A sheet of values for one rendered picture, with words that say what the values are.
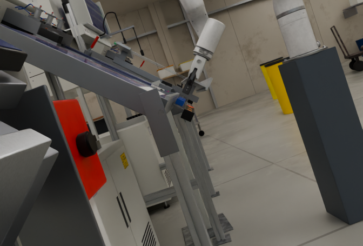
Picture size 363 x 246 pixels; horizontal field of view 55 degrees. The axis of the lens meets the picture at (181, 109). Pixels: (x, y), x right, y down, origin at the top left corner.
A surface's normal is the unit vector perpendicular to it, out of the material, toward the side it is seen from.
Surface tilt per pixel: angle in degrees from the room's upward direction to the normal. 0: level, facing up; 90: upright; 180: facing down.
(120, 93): 90
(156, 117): 90
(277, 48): 90
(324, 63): 90
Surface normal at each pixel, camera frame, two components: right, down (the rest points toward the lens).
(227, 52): 0.11, 0.00
